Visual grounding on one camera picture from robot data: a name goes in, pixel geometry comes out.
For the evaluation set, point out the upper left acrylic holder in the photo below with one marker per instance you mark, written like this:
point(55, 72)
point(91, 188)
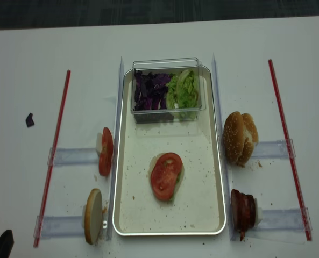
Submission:
point(72, 156)

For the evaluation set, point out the acrylic holder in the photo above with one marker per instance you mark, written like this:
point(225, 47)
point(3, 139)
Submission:
point(59, 226)
point(279, 149)
point(281, 225)
point(72, 156)

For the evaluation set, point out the red strip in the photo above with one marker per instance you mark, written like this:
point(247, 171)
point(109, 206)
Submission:
point(49, 169)
point(304, 212)

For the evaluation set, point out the white pusher block meat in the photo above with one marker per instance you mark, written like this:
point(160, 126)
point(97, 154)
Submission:
point(259, 213)

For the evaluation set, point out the black object bottom left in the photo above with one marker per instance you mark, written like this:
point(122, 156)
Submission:
point(6, 243)

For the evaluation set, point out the standing bun half left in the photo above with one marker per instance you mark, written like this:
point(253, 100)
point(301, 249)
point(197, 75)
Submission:
point(93, 216)

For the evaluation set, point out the stack of meat slices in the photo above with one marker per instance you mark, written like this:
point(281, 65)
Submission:
point(243, 212)

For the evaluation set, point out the green lettuce leaves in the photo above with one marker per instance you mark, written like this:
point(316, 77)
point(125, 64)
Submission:
point(182, 91)

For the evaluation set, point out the right red strip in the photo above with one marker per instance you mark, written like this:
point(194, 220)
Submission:
point(304, 212)

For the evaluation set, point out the white pusher block tomato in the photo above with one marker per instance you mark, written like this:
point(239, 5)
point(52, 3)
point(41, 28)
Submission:
point(99, 146)

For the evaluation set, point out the lettuce under tomato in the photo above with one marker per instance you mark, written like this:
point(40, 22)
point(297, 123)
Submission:
point(177, 185)

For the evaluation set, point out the purple cabbage scrap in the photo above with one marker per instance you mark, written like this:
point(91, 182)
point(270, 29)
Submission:
point(29, 120)

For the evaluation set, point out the bottom bun on tray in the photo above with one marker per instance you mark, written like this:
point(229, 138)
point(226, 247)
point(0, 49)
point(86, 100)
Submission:
point(181, 172)

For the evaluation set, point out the clear plastic salad container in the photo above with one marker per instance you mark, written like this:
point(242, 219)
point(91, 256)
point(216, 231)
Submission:
point(168, 66)

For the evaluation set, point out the lower left acrylic holder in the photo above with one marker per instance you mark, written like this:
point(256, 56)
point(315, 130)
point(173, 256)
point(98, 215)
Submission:
point(59, 226)

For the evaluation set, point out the purple cabbage leaves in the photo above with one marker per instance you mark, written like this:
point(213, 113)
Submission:
point(151, 90)

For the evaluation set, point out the left red strip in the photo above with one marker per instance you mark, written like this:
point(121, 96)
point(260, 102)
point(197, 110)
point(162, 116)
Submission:
point(49, 169)

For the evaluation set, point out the tomato slice on bun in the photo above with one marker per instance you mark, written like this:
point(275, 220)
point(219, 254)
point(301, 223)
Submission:
point(166, 176)

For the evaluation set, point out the standing tomato slices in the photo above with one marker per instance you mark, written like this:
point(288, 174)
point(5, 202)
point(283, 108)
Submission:
point(106, 154)

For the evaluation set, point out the lower right acrylic holder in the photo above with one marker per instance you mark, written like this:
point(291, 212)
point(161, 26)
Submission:
point(281, 225)

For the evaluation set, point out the upper right acrylic holder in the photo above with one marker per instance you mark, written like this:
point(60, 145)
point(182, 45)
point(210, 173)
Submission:
point(279, 149)

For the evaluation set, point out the sesame burger buns right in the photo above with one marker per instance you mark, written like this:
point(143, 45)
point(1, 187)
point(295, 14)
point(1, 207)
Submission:
point(240, 136)

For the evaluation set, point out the white rectangular serving tray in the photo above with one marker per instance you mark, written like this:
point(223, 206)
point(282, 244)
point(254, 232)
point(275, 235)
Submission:
point(198, 205)

